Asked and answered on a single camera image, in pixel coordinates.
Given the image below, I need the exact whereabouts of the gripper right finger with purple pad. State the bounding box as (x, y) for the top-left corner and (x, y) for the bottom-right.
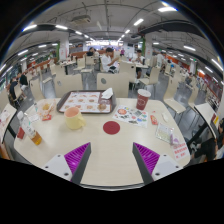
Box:
(132, 143), (182, 185)

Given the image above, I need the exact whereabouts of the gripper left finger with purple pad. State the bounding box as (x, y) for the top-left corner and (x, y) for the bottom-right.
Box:
(43, 142), (91, 185)

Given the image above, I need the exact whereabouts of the red white table sign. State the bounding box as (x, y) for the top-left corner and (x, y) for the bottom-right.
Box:
(172, 142), (189, 161)

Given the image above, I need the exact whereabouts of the yellow ceramic mug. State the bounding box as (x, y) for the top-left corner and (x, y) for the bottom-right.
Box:
(64, 107), (86, 130)

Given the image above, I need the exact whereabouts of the red ketchup packet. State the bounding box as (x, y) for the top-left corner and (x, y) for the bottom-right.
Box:
(150, 115), (158, 125)

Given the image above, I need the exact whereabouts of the colourful sticker sheet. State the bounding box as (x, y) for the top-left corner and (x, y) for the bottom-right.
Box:
(113, 105), (149, 128)

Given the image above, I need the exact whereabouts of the red round coaster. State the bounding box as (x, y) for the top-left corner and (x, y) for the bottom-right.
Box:
(103, 121), (120, 135)

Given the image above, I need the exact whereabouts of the seated person black clothes right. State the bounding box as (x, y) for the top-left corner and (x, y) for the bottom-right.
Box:
(192, 118), (224, 161)

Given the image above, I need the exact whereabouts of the plastic bottle amber drink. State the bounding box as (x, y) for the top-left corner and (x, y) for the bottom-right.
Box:
(17, 111), (42, 145)

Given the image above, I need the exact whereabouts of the clear plastic snack bag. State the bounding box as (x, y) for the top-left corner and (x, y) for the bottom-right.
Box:
(37, 99), (56, 121)

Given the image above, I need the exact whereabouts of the brown food tray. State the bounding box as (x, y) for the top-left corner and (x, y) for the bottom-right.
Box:
(57, 90), (116, 114)

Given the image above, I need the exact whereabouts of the beige chair right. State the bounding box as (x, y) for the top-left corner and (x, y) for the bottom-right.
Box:
(163, 77), (186, 119)

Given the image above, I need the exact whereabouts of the beige chair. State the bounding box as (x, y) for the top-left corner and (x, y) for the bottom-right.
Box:
(97, 72), (129, 98)
(163, 77), (186, 119)
(55, 74), (83, 98)

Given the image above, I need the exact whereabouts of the red paper cup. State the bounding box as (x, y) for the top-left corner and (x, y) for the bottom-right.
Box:
(136, 89), (151, 110)

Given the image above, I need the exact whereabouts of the crumpled white napkin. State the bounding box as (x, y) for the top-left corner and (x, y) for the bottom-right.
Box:
(102, 88), (113, 99)

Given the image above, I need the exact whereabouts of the beige chair front left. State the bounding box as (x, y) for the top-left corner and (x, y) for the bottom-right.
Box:
(55, 74), (83, 98)

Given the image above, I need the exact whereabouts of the beige chair front centre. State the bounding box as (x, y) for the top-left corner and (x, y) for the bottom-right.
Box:
(97, 72), (129, 98)

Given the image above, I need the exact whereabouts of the person in black left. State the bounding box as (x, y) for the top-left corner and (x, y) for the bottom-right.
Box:
(9, 78), (25, 102)

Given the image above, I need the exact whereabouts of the man in white shirt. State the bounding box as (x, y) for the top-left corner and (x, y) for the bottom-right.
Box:
(101, 47), (118, 73)

